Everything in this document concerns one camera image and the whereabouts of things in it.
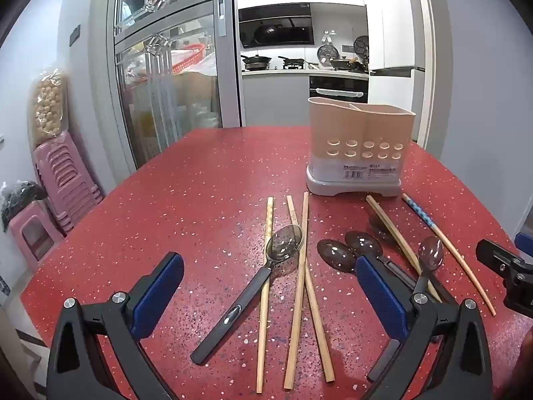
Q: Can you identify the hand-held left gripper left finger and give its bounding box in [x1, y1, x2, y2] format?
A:
[46, 252, 185, 400]

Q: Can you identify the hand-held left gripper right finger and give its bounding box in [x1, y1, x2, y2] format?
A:
[356, 255, 494, 400]

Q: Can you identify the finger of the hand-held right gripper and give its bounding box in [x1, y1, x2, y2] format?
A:
[476, 239, 523, 278]
[515, 232, 533, 256]

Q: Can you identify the blue patterned bamboo chopstick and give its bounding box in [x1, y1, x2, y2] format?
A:
[401, 193, 497, 317]

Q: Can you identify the clear grey spoon black handle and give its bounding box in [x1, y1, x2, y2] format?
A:
[366, 235, 444, 382]
[367, 213, 396, 244]
[345, 230, 419, 290]
[317, 239, 359, 276]
[191, 224, 303, 364]

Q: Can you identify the plain bamboo chopstick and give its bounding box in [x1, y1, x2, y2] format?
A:
[365, 195, 443, 303]
[286, 195, 335, 383]
[283, 192, 309, 391]

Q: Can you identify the zigzag patterned bamboo chopstick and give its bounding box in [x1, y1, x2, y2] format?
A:
[255, 197, 275, 383]

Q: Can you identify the beige perforated utensil holder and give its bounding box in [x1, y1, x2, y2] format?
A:
[305, 97, 415, 198]

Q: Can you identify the single pink plastic stool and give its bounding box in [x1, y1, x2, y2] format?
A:
[8, 200, 66, 274]

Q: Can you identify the stack of pink plastic stools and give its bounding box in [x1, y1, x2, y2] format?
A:
[32, 131, 105, 235]

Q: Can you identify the black mesh bag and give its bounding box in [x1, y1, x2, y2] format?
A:
[0, 180, 49, 231]

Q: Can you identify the white refrigerator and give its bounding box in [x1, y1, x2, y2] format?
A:
[367, 0, 426, 144]

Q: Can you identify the built-in black oven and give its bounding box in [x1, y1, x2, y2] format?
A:
[308, 75, 369, 104]

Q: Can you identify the clear bag of round snacks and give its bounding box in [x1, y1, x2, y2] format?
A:
[27, 66, 70, 147]

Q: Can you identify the white kitchen counter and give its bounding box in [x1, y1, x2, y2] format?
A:
[241, 68, 370, 128]

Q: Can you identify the wok with food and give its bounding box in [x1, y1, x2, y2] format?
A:
[330, 57, 368, 72]

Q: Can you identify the red plastic basket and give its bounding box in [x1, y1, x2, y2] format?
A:
[170, 43, 208, 75]

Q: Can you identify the black wok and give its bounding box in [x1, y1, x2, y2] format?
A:
[241, 53, 272, 71]

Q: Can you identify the black frying pan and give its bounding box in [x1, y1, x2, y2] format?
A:
[277, 55, 309, 70]

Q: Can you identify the black range hood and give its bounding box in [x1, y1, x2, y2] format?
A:
[238, 3, 315, 49]

